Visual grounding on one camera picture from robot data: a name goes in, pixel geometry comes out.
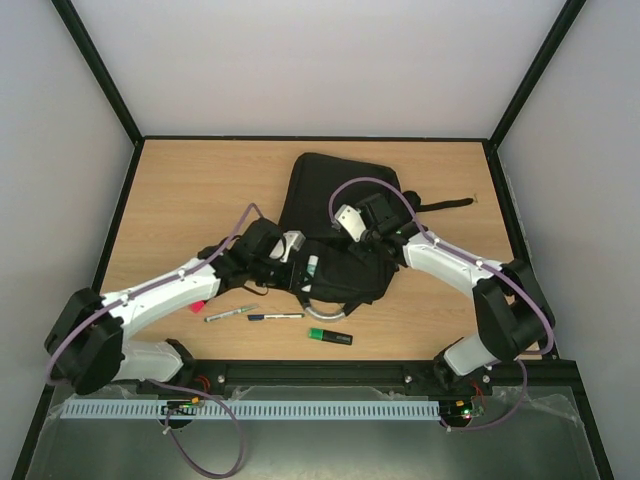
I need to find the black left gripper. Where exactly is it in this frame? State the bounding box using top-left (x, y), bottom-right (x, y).
top-left (251, 256), bottom-right (313, 291)

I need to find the black student backpack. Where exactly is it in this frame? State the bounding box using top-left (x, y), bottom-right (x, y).
top-left (278, 152), bottom-right (473, 323)

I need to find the green highlighter black body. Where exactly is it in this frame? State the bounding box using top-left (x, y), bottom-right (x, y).
top-left (308, 328), bottom-right (353, 346)

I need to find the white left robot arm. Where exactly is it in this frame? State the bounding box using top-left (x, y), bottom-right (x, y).
top-left (44, 218), bottom-right (305, 395)

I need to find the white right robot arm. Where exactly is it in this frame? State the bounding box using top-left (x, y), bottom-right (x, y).
top-left (333, 195), bottom-right (555, 392)

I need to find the blue capped white pen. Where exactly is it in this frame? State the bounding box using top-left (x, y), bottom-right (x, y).
top-left (247, 313), bottom-right (305, 321)

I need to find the silver green pen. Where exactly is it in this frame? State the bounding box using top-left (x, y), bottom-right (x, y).
top-left (203, 304), bottom-right (259, 323)

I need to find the pink highlighter black body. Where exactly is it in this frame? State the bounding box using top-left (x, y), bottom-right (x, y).
top-left (189, 301), bottom-right (206, 313)

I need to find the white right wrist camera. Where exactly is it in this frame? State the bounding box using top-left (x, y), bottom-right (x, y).
top-left (333, 204), bottom-right (367, 242)

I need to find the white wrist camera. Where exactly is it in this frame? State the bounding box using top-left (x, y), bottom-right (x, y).
top-left (333, 204), bottom-right (367, 242)
top-left (269, 230), bottom-right (305, 263)

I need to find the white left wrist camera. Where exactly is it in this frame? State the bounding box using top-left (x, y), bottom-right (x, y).
top-left (269, 230), bottom-right (305, 263)

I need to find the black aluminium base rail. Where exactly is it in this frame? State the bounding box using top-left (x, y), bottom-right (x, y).
top-left (169, 359), bottom-right (584, 399)

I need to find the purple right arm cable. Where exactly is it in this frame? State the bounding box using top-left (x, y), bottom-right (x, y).
top-left (328, 177), bottom-right (556, 432)

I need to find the black cage frame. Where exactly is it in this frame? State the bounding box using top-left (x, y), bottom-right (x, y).
top-left (12, 0), bottom-right (613, 479)

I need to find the light blue cable duct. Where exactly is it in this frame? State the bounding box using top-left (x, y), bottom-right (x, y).
top-left (60, 399), bottom-right (441, 421)

